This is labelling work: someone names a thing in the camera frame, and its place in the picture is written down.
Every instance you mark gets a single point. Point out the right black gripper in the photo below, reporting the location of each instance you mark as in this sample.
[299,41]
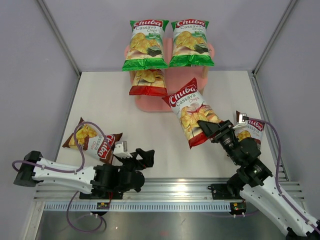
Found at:
[209,128]

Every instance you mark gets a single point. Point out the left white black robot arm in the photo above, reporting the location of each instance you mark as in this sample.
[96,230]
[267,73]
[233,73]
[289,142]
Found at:
[92,182]

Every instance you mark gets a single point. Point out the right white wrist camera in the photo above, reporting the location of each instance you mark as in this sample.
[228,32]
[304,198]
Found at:
[242,121]

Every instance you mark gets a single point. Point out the red Chuba chips bag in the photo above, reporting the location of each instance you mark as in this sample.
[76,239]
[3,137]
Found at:
[189,106]
[149,82]

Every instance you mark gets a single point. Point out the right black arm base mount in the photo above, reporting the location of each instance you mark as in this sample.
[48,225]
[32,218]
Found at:
[219,191]

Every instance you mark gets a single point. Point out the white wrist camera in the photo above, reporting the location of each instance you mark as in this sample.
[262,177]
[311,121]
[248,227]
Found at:
[242,121]
[121,150]

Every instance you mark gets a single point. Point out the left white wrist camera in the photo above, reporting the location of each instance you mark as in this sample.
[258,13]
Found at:
[121,150]

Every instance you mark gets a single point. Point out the green Chuba chips bag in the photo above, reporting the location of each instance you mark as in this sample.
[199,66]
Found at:
[146,46]
[190,45]

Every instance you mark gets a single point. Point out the white slotted cable duct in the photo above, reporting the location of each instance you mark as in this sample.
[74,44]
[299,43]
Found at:
[119,206]

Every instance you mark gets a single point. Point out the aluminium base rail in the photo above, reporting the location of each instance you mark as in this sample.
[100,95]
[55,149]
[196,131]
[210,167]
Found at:
[153,190]

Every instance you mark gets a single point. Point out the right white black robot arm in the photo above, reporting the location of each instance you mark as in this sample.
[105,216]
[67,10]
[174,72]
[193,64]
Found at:
[255,183]

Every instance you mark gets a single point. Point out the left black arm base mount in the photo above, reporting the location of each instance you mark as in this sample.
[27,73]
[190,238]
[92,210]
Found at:
[101,195]

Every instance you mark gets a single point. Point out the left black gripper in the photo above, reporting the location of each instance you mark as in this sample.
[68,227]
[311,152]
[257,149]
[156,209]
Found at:
[147,156]

